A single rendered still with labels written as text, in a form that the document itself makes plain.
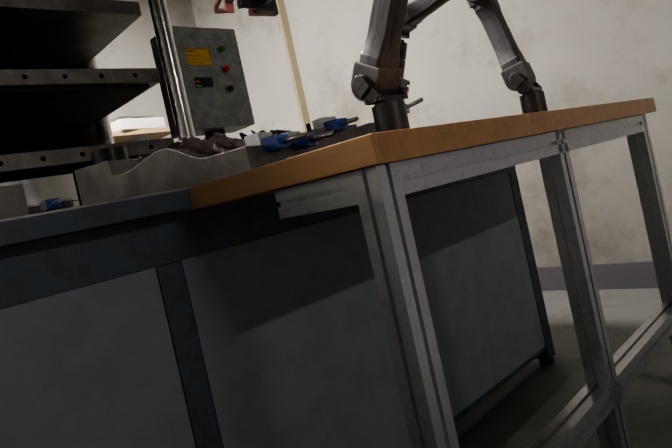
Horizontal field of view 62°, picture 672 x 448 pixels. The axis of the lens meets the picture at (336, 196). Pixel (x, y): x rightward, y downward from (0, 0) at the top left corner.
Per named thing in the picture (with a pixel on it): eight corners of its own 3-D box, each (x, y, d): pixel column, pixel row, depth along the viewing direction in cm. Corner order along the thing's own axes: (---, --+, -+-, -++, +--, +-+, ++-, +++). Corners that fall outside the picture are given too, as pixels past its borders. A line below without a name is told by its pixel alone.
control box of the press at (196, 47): (316, 377, 228) (238, 26, 226) (257, 408, 207) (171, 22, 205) (283, 372, 244) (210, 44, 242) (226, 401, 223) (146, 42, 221)
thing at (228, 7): (202, -5, 126) (225, -24, 119) (229, -2, 131) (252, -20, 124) (209, 24, 126) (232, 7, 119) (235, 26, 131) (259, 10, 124)
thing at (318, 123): (367, 128, 132) (362, 106, 132) (353, 130, 128) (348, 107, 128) (330, 140, 141) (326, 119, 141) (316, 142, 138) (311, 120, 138)
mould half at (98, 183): (321, 165, 127) (310, 118, 127) (252, 174, 105) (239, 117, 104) (167, 203, 152) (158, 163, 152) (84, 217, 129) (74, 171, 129)
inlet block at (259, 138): (316, 147, 110) (310, 120, 110) (303, 148, 105) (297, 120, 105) (264, 161, 116) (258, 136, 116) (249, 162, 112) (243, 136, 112)
